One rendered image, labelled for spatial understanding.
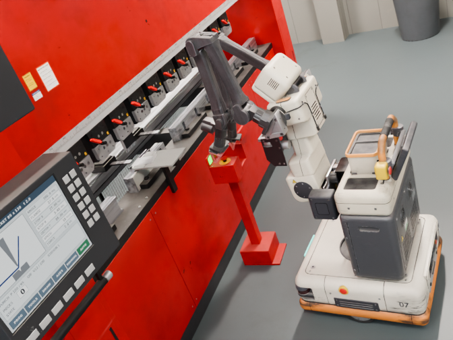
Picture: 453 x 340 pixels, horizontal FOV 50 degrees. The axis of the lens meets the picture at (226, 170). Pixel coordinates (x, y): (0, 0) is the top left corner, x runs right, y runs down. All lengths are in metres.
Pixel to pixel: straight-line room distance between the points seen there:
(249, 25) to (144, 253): 2.61
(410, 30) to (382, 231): 4.20
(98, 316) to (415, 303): 1.45
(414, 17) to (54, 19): 4.54
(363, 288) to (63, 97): 1.70
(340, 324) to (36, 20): 2.11
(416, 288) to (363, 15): 5.02
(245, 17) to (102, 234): 3.26
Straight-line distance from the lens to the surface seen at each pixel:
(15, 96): 1.42
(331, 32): 6.93
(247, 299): 3.08
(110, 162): 2.91
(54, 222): 1.46
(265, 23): 4.50
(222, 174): 2.88
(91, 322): 2.16
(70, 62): 2.46
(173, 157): 2.64
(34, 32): 2.35
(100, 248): 1.58
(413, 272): 2.59
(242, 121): 2.20
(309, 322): 2.84
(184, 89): 3.78
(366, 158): 2.29
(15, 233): 1.38
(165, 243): 2.72
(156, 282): 2.67
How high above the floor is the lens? 2.07
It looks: 28 degrees down
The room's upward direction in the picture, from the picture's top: 20 degrees counter-clockwise
